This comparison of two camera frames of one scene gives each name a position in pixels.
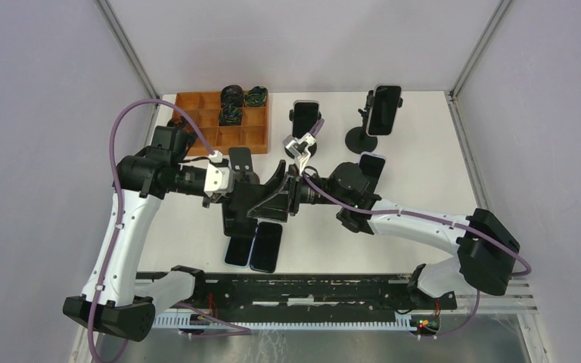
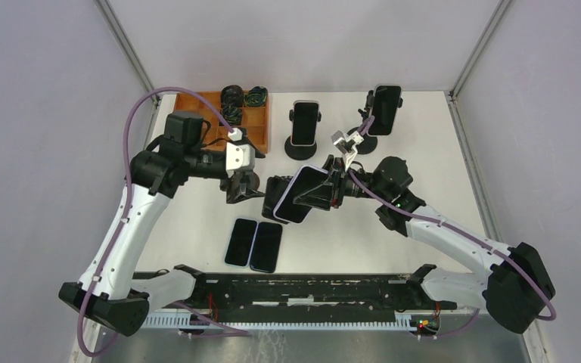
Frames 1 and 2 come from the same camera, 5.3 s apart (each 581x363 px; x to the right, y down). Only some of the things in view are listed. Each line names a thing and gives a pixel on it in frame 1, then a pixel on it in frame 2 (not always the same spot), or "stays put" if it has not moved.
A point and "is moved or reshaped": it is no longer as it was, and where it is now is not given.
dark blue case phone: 266,247 stays put
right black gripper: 275,208 to 332,190
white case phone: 384,106 stays put
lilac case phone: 372,165 is moved or reshaped
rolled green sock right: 256,97 stays put
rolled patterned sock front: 230,116 stays put
